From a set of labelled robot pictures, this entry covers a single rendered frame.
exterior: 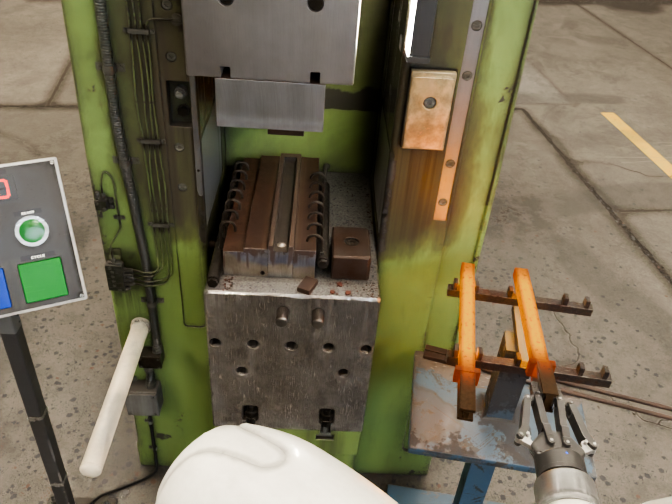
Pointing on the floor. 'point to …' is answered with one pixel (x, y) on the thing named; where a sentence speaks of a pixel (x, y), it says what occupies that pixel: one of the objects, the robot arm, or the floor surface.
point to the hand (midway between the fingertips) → (544, 384)
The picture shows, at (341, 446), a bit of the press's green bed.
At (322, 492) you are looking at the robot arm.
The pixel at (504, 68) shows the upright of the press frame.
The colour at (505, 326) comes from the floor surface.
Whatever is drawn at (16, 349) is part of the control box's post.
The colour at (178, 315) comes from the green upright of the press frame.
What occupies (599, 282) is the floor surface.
